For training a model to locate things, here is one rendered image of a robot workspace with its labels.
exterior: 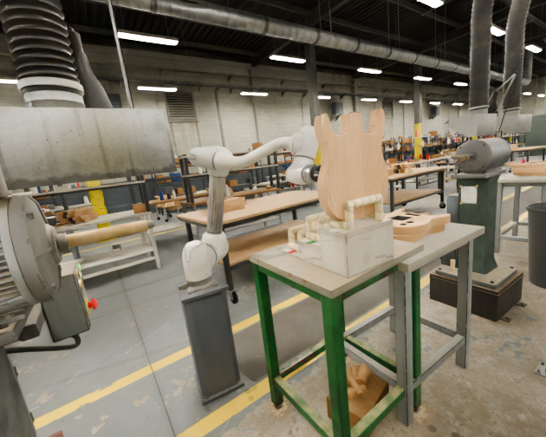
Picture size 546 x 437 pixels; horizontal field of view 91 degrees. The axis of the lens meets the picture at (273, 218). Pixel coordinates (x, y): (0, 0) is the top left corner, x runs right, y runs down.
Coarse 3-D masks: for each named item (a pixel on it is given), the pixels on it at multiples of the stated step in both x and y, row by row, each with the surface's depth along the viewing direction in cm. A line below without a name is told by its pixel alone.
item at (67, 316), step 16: (64, 272) 84; (80, 272) 93; (64, 288) 82; (80, 288) 85; (48, 304) 80; (64, 304) 82; (80, 304) 84; (48, 320) 80; (64, 320) 82; (80, 320) 85; (64, 336) 83; (16, 352) 76
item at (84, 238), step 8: (128, 224) 72; (136, 224) 73; (144, 224) 74; (80, 232) 67; (88, 232) 67; (96, 232) 68; (104, 232) 69; (112, 232) 70; (120, 232) 71; (128, 232) 72; (136, 232) 73; (72, 240) 65; (80, 240) 66; (88, 240) 67; (96, 240) 68
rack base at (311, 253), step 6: (300, 240) 122; (306, 240) 121; (300, 246) 122; (306, 246) 118; (312, 246) 114; (318, 246) 110; (300, 252) 123; (306, 252) 119; (312, 252) 115; (318, 252) 111; (300, 258) 124; (306, 258) 120; (312, 258) 116; (318, 258) 112; (318, 264) 113
